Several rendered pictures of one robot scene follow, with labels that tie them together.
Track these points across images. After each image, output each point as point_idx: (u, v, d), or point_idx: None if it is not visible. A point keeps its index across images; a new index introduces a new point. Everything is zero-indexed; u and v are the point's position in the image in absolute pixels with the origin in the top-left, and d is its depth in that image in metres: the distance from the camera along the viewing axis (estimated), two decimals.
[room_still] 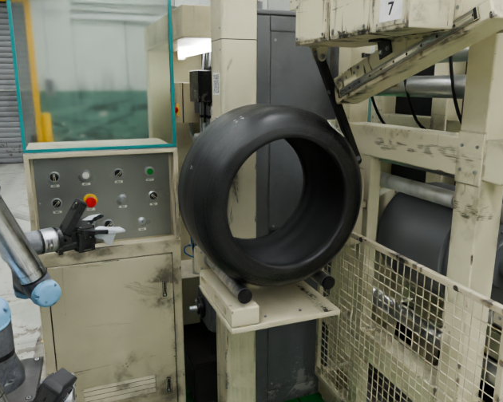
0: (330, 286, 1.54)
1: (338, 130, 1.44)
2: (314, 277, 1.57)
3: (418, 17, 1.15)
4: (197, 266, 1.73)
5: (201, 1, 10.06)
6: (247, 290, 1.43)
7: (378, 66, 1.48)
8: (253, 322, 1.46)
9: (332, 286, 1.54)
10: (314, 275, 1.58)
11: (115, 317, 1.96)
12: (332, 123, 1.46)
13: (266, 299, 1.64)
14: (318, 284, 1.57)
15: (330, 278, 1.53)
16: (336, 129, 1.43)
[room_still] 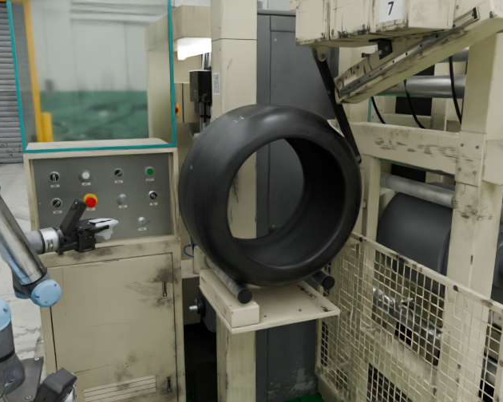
0: (330, 286, 1.54)
1: (338, 130, 1.44)
2: (314, 277, 1.57)
3: (418, 17, 1.15)
4: (197, 266, 1.73)
5: (201, 1, 10.06)
6: (247, 290, 1.43)
7: (378, 66, 1.48)
8: (253, 322, 1.46)
9: (332, 286, 1.54)
10: (314, 275, 1.58)
11: (115, 317, 1.96)
12: (332, 123, 1.46)
13: (266, 299, 1.64)
14: (318, 284, 1.57)
15: (330, 278, 1.53)
16: (336, 129, 1.43)
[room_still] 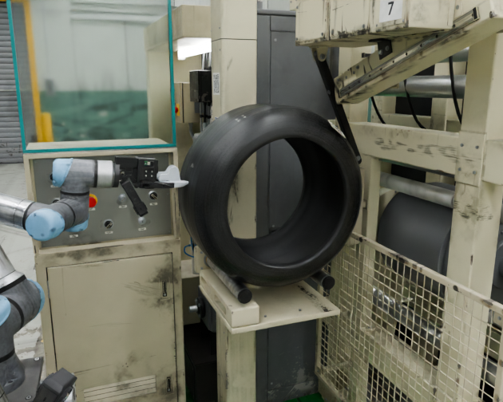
0: (331, 285, 1.54)
1: (339, 132, 1.44)
2: (314, 279, 1.57)
3: (418, 17, 1.15)
4: (197, 266, 1.73)
5: (201, 1, 10.06)
6: (246, 290, 1.43)
7: (378, 66, 1.48)
8: (253, 322, 1.46)
9: (334, 285, 1.54)
10: (314, 277, 1.58)
11: (115, 317, 1.96)
12: (334, 124, 1.46)
13: (266, 299, 1.64)
14: (320, 285, 1.57)
15: (328, 279, 1.53)
16: (337, 130, 1.43)
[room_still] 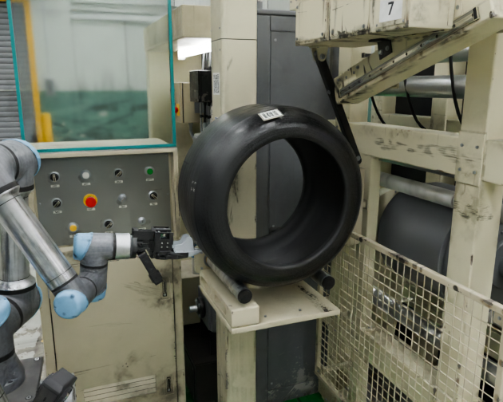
0: (331, 279, 1.53)
1: (274, 116, 1.35)
2: None
3: (418, 17, 1.15)
4: (197, 266, 1.73)
5: (201, 1, 10.06)
6: (239, 297, 1.43)
7: (378, 66, 1.48)
8: (253, 322, 1.46)
9: (330, 277, 1.53)
10: None
11: (115, 317, 1.96)
12: (264, 112, 1.37)
13: (266, 299, 1.64)
14: None
15: (325, 285, 1.53)
16: (271, 118, 1.34)
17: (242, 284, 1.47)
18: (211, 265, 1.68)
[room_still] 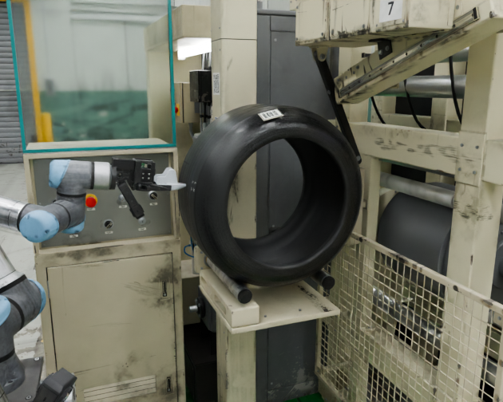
0: (331, 279, 1.53)
1: (274, 116, 1.35)
2: None
3: (418, 17, 1.15)
4: (197, 266, 1.73)
5: (201, 1, 10.06)
6: (239, 297, 1.43)
7: (378, 66, 1.48)
8: (253, 322, 1.46)
9: (330, 277, 1.53)
10: None
11: (115, 317, 1.96)
12: (264, 112, 1.37)
13: (266, 299, 1.64)
14: None
15: (325, 285, 1.53)
16: (271, 118, 1.34)
17: (242, 284, 1.47)
18: (211, 265, 1.68)
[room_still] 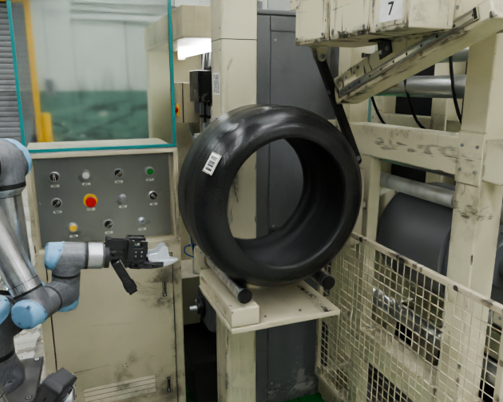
0: (325, 283, 1.53)
1: (214, 163, 1.32)
2: (324, 271, 1.58)
3: (418, 17, 1.15)
4: (197, 266, 1.73)
5: (201, 1, 10.06)
6: (245, 302, 1.44)
7: (378, 66, 1.48)
8: (253, 322, 1.46)
9: (324, 285, 1.53)
10: (324, 271, 1.59)
11: (115, 317, 1.96)
12: (205, 163, 1.34)
13: (266, 299, 1.64)
14: (321, 273, 1.56)
15: (332, 285, 1.54)
16: (215, 167, 1.32)
17: (233, 291, 1.46)
18: None
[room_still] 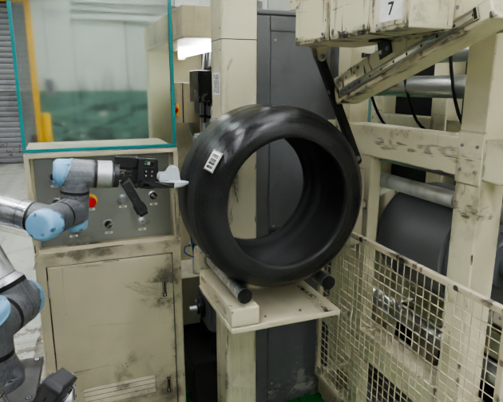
0: (325, 285, 1.53)
1: (215, 160, 1.32)
2: (322, 270, 1.58)
3: (418, 17, 1.15)
4: (197, 266, 1.73)
5: (201, 1, 10.06)
6: (245, 302, 1.44)
7: (378, 66, 1.48)
8: (253, 322, 1.46)
9: (324, 286, 1.53)
10: (323, 270, 1.59)
11: (115, 317, 1.96)
12: (207, 161, 1.34)
13: (266, 299, 1.64)
14: (319, 273, 1.56)
15: (333, 284, 1.54)
16: (215, 165, 1.32)
17: (233, 291, 1.46)
18: None
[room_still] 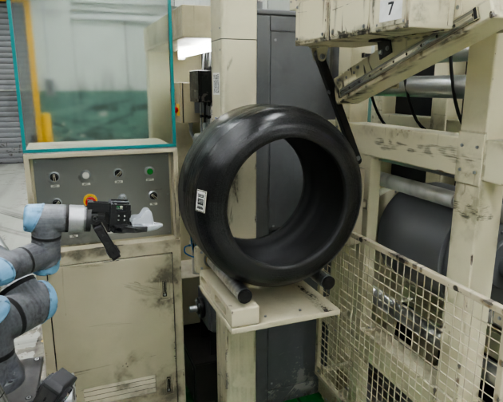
0: (326, 287, 1.53)
1: (203, 200, 1.33)
2: (318, 271, 1.57)
3: (418, 17, 1.15)
4: (197, 266, 1.73)
5: (201, 1, 10.06)
6: (249, 300, 1.44)
7: (378, 66, 1.48)
8: (253, 322, 1.46)
9: (327, 289, 1.53)
10: (318, 270, 1.58)
11: (115, 317, 1.96)
12: (196, 202, 1.36)
13: (266, 299, 1.64)
14: (316, 278, 1.56)
15: (333, 281, 1.53)
16: (204, 205, 1.33)
17: (234, 296, 1.47)
18: None
